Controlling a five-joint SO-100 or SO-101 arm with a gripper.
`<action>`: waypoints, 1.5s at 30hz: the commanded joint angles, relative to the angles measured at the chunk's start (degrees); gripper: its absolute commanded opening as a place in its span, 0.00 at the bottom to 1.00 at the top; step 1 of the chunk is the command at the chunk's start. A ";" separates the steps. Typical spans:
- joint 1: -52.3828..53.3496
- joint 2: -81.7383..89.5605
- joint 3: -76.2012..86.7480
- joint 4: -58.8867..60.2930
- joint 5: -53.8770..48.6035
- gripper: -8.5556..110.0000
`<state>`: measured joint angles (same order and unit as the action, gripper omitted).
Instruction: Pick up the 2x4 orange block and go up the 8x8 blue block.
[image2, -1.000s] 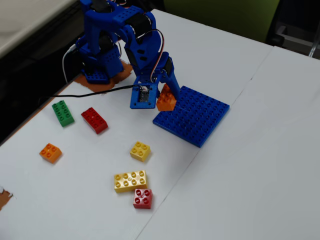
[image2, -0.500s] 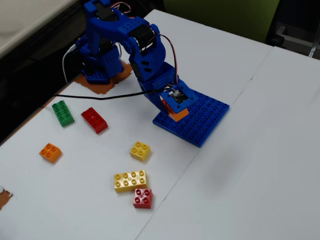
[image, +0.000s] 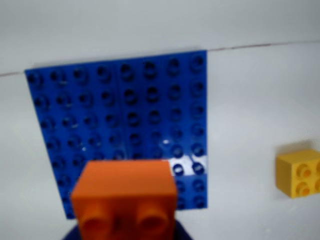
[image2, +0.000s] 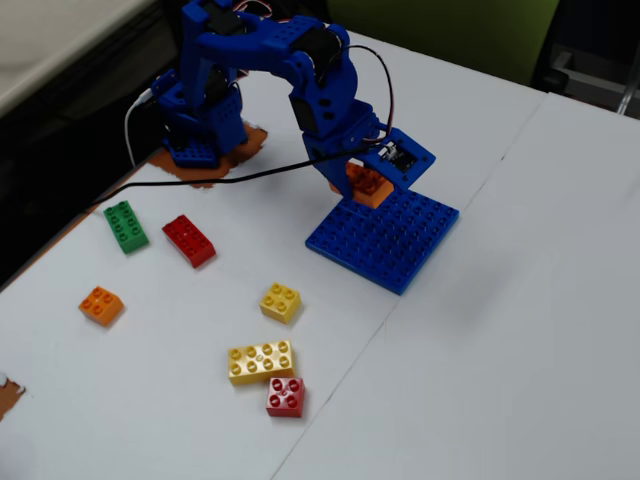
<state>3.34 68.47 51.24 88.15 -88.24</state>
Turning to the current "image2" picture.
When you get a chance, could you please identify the white side table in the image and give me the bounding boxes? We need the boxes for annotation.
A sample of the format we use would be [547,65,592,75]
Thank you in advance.
[0,0,157,117]

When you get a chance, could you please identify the red 2x2 brick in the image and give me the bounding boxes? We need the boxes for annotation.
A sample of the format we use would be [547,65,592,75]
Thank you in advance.
[265,376,306,419]

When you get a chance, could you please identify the red 2x4 brick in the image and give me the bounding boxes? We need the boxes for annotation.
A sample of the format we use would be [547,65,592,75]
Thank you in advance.
[161,214,218,270]

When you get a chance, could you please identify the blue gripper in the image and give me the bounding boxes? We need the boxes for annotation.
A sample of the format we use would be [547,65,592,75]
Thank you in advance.
[298,98,390,202]

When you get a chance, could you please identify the black camera cable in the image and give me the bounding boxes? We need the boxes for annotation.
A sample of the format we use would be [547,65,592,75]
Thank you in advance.
[84,144,374,214]

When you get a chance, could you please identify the blue 8x8 base plate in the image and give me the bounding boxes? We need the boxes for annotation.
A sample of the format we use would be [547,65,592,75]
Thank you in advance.
[304,185,461,297]

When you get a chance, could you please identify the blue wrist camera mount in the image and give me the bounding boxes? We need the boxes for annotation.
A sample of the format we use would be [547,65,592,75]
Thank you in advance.
[357,126,437,193]

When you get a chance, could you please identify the green 2x4 brick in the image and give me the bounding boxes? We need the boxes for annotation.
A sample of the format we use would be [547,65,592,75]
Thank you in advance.
[103,199,150,255]

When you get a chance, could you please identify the red white servo wires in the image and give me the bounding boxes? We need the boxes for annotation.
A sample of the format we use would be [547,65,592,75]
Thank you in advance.
[343,43,397,151]

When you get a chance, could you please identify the yellow 2x4 brick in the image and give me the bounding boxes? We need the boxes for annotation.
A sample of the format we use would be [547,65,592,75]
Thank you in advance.
[227,339,296,386]

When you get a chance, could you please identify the yellow 2x2 brick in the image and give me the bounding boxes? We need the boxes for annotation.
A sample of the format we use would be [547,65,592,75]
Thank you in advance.
[258,282,303,326]

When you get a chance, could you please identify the orange 2x4 brick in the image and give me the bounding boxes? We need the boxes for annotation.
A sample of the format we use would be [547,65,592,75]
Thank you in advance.
[329,160,395,210]

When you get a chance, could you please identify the green panel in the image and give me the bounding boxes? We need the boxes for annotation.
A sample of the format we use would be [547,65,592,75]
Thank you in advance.
[327,0,561,89]

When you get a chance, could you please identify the orange 2x2 brick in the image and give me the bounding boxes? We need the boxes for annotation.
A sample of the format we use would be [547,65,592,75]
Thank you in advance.
[77,285,126,329]

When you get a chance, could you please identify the white usb cable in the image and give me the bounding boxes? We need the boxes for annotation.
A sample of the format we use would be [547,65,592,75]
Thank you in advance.
[123,89,154,169]

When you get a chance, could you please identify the grey metal frame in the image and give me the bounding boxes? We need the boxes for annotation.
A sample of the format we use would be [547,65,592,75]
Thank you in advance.
[543,45,640,117]

